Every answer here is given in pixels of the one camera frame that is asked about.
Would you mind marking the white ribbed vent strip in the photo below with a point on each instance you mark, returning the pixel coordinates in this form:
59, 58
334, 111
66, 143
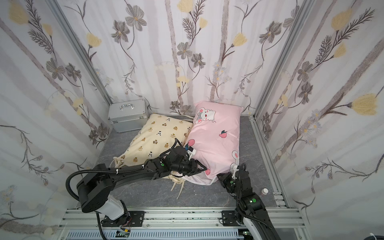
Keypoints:
178, 234

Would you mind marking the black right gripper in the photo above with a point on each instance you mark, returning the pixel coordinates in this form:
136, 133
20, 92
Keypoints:
240, 172

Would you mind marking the silver aluminium case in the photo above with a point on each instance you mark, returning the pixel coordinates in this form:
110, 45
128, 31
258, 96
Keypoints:
128, 116

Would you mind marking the small white capped bottle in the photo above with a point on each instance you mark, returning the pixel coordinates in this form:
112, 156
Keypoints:
264, 192

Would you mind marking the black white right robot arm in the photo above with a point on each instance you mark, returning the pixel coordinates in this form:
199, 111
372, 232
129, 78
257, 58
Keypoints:
250, 211

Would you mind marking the cream bear print pillow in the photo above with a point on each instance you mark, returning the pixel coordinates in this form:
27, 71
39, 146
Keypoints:
159, 134

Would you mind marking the pink cartoon print pillow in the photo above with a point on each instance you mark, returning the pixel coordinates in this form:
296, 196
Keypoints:
215, 136

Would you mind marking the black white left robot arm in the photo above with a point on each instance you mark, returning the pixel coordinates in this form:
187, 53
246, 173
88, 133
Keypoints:
92, 188

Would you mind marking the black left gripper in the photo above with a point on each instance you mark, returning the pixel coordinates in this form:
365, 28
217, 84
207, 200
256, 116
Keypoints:
190, 165

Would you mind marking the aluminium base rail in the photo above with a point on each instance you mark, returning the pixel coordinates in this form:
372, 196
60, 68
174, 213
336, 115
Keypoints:
77, 225

